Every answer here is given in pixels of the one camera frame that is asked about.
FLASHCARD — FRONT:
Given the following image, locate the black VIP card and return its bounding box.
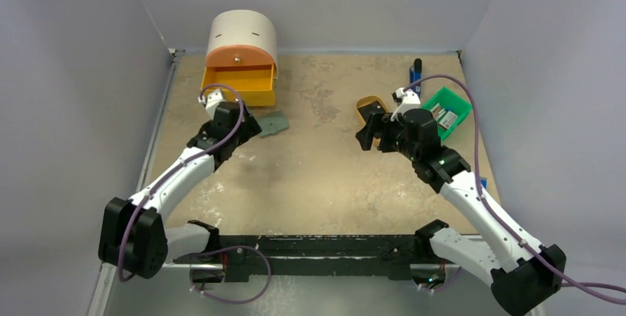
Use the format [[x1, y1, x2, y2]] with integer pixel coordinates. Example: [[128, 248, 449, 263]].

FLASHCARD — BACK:
[[366, 101, 388, 114]]

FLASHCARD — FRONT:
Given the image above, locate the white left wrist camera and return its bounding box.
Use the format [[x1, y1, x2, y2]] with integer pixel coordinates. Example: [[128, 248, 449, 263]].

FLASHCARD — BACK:
[[198, 89, 226, 120]]

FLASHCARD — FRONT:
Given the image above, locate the tan oval tray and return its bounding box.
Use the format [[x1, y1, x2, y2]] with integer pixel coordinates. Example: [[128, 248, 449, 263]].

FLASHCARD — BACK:
[[356, 95, 389, 132]]

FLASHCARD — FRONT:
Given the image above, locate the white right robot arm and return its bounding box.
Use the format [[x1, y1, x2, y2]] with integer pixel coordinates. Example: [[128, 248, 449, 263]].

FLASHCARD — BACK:
[[355, 109, 566, 315]]

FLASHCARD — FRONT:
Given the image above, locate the blue lighter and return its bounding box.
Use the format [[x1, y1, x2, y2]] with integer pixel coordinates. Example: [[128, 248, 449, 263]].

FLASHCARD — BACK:
[[409, 58, 422, 95]]

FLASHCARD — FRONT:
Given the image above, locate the green card holder wallet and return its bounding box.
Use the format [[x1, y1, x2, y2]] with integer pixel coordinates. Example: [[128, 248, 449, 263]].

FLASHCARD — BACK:
[[258, 111, 289, 138]]

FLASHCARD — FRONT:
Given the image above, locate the yellow open drawer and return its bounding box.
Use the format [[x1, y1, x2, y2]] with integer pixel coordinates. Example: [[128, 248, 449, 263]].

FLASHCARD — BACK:
[[201, 65, 277, 107]]

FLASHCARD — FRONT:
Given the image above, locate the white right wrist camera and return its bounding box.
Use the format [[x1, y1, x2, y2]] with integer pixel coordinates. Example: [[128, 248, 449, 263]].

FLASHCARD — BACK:
[[391, 88, 421, 122]]

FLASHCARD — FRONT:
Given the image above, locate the small box in bin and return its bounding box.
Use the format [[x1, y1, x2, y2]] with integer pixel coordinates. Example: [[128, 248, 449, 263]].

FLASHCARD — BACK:
[[436, 109, 458, 131]]

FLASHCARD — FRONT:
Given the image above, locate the green plastic bin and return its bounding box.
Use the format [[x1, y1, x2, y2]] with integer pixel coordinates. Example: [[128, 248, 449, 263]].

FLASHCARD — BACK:
[[422, 87, 472, 140]]

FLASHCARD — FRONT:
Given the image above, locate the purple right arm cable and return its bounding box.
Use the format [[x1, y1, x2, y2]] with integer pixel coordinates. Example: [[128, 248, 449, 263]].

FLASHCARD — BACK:
[[403, 74, 626, 306]]

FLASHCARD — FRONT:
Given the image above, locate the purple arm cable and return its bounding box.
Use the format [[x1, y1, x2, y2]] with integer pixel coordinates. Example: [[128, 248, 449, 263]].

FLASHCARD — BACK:
[[403, 74, 626, 306], [116, 83, 246, 284]]

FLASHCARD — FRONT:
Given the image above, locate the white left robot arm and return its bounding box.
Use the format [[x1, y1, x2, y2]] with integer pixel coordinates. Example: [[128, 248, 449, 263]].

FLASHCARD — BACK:
[[98, 100, 261, 282]]

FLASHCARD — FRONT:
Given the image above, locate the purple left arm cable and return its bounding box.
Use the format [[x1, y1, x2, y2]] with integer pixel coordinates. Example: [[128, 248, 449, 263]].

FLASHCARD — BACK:
[[116, 83, 246, 284]]

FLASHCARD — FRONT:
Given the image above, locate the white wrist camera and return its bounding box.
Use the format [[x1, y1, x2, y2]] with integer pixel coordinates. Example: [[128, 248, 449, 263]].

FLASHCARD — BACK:
[[391, 88, 421, 122], [198, 89, 226, 120]]

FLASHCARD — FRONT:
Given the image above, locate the white and orange drawer cabinet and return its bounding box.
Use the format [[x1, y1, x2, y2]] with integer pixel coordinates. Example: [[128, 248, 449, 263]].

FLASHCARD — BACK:
[[205, 10, 278, 79]]

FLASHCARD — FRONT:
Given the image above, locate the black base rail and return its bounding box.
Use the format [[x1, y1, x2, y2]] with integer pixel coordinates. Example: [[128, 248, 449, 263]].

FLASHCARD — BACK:
[[175, 230, 456, 284]]

